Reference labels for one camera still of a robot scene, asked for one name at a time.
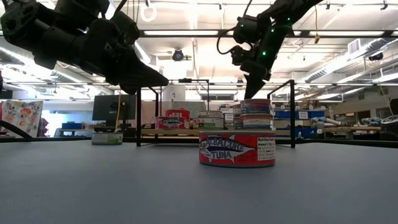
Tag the white ceiling air vent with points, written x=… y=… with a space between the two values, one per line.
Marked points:
x=354 y=46

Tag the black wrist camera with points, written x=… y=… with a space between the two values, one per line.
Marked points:
x=241 y=55
x=127 y=26

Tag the blue storage bins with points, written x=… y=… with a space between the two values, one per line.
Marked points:
x=314 y=114

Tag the black ceiling dome camera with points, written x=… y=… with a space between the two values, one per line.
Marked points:
x=178 y=56

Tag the black table frame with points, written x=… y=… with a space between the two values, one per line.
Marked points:
x=342 y=143

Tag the blue table mat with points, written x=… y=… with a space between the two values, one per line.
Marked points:
x=199 y=193

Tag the black ceiling projector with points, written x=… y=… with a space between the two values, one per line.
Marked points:
x=376 y=56

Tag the colourful printed cloth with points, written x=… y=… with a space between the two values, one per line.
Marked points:
x=21 y=116

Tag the thin black gantry frame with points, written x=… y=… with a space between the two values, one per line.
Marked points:
x=189 y=80

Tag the blue bin white print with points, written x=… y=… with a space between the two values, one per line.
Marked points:
x=301 y=133

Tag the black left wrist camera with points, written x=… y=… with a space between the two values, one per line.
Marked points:
x=127 y=26

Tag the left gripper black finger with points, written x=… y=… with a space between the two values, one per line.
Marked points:
x=143 y=73
x=128 y=89

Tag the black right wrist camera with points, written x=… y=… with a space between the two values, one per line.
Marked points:
x=241 y=55

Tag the black round object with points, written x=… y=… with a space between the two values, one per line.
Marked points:
x=390 y=124

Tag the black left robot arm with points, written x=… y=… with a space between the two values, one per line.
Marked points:
x=46 y=31

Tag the wooden workbench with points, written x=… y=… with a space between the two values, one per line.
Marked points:
x=351 y=128

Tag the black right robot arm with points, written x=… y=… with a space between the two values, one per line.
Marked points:
x=280 y=12

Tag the white sign blue frame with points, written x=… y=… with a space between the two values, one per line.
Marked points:
x=228 y=117

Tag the blue crate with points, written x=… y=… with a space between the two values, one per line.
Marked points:
x=72 y=125

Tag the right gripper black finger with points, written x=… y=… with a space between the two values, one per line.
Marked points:
x=253 y=68
x=253 y=87

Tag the black computer monitor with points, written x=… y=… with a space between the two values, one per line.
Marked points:
x=109 y=107

